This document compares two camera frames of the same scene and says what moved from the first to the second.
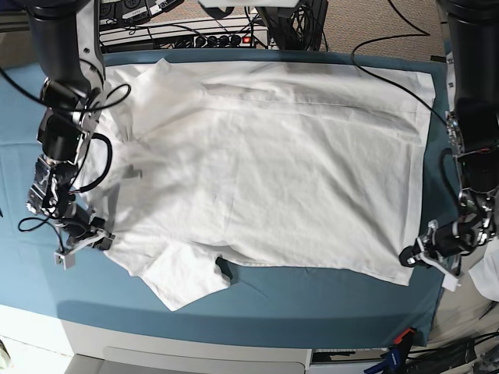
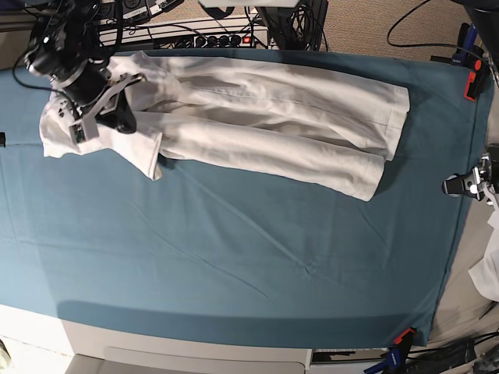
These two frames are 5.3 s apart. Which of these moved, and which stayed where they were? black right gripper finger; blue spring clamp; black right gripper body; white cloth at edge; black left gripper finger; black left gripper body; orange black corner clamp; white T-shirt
Moved: black left gripper body; white T-shirt; black right gripper body; black right gripper finger; black left gripper finger
Stayed: orange black corner clamp; white cloth at edge; blue spring clamp
